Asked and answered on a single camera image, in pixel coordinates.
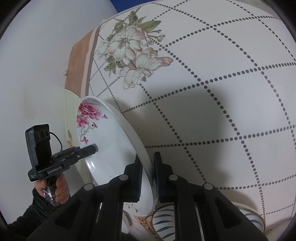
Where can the person's left hand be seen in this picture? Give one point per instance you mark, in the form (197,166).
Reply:
(62,192)

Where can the floral grid tablecloth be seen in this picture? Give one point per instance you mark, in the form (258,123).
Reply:
(211,86)

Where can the white plate with pink roses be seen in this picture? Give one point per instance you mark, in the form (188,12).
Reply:
(99,123)

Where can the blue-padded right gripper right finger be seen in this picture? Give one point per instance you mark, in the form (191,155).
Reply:
(162,172)

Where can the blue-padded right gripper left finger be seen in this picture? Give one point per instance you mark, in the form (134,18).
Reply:
(134,181)

